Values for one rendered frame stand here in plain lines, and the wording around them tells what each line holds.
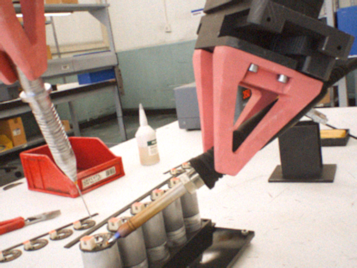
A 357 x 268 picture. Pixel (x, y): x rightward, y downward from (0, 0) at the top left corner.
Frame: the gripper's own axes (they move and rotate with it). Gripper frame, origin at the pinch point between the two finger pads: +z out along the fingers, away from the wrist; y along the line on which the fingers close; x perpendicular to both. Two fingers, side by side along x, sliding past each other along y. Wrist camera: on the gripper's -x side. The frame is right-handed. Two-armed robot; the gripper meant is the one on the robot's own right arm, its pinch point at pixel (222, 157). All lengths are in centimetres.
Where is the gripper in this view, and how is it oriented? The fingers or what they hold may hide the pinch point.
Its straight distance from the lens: 28.4
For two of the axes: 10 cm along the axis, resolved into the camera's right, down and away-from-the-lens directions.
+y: 2.3, 1.7, -9.6
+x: 9.2, 2.7, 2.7
